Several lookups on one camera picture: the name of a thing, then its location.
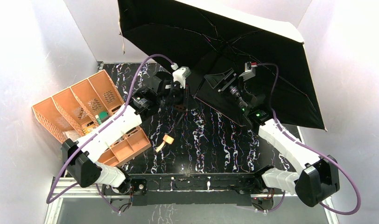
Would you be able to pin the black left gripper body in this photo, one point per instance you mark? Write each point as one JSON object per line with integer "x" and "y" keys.
{"x": 179, "y": 101}

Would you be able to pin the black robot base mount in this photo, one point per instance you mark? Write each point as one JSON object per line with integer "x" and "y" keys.
{"x": 241, "y": 189}

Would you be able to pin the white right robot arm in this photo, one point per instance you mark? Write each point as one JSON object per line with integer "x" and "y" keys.
{"x": 315, "y": 177}

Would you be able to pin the aluminium frame rail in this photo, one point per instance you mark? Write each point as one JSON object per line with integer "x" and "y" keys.
{"x": 68, "y": 188}

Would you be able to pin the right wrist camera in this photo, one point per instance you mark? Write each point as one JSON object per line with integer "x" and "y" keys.
{"x": 249, "y": 68}

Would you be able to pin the beige and black folding umbrella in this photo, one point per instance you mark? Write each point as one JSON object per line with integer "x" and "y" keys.
{"x": 213, "y": 39}

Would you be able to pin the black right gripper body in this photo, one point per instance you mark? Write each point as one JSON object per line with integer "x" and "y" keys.
{"x": 226, "y": 82}

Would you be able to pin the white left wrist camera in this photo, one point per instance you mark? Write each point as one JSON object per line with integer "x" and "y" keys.
{"x": 180, "y": 74}

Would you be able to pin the green eraser block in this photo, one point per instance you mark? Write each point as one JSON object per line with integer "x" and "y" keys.
{"x": 103, "y": 116}

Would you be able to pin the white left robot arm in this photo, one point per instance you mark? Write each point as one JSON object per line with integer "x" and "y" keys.
{"x": 81, "y": 157}

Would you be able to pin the glue stick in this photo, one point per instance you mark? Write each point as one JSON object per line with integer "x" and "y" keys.
{"x": 98, "y": 119}

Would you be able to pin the yellow spiral notebook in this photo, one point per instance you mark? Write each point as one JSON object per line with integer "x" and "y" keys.
{"x": 89, "y": 128}

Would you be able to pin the orange plastic desk organizer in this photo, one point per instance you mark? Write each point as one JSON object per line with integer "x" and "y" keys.
{"x": 66, "y": 113}

